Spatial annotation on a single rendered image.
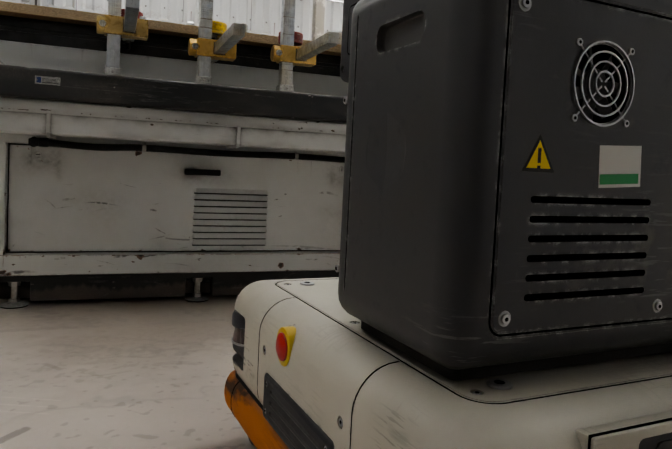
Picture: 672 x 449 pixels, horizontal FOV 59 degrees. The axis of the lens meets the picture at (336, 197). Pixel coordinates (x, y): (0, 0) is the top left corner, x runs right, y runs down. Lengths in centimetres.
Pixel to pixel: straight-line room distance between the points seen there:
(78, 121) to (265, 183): 66
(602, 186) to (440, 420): 28
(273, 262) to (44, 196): 76
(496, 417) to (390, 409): 10
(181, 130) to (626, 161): 137
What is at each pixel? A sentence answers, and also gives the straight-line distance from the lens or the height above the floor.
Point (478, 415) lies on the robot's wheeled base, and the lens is 54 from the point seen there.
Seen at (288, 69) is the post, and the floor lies 77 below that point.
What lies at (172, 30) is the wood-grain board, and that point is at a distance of 198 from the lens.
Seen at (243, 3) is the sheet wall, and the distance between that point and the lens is 940.
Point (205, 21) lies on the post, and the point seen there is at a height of 88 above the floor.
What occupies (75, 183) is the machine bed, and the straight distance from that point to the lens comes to 203.
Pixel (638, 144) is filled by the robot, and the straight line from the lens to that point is 68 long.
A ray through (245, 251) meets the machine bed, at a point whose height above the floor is 17.
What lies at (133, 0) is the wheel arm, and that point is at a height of 84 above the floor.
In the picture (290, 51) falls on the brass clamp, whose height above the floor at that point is 82.
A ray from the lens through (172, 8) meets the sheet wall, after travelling 921.
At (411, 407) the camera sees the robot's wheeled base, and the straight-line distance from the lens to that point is 57.
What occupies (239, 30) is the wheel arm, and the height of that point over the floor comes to 80.
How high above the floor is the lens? 48
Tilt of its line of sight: 3 degrees down
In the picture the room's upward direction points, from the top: 3 degrees clockwise
